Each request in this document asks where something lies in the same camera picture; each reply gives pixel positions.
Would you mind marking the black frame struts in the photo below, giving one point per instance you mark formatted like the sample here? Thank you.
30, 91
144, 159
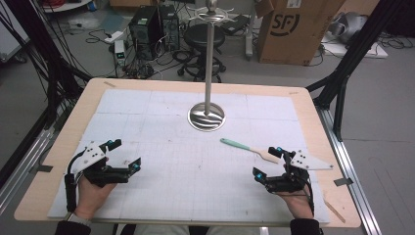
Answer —
345, 65

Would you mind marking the white flat board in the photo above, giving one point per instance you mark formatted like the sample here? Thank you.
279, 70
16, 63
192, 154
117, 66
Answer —
359, 50

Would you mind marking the grey tape piece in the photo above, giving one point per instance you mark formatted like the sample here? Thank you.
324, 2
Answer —
343, 181

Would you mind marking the aluminium rail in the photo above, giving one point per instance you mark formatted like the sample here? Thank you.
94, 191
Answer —
23, 166
349, 169

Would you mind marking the thin wooden stick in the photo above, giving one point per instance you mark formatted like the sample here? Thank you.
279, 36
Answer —
334, 211

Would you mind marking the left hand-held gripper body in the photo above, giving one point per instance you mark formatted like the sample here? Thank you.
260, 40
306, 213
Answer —
94, 160

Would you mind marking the metal utensil stand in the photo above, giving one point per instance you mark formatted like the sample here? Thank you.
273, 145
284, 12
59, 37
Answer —
208, 65

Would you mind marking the person's right hand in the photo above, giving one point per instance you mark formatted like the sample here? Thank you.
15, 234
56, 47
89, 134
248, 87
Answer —
298, 204

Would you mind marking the white stand leg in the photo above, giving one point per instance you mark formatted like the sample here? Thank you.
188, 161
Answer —
249, 32

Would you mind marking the large cardboard box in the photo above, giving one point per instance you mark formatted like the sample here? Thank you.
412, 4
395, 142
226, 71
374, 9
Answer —
293, 36

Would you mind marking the white grid mat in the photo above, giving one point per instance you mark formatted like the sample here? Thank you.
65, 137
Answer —
195, 169

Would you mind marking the white power strip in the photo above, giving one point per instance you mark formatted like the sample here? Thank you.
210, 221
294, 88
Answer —
113, 37

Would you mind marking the black computer tower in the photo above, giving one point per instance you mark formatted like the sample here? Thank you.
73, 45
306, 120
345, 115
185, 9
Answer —
169, 26
145, 32

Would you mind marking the black round stool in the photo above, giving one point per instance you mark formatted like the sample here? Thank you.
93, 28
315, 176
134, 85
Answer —
204, 36

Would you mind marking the black tape piece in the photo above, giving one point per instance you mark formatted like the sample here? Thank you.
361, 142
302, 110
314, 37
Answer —
44, 168

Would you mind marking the grey bag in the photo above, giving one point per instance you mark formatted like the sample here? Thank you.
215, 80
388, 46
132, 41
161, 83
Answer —
347, 26

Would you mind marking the person's left hand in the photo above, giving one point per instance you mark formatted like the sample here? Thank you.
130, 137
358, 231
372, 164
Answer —
94, 196

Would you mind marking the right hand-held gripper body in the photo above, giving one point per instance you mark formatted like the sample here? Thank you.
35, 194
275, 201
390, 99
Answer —
300, 168

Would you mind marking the white device with green display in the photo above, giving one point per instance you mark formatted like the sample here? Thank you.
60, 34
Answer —
119, 52

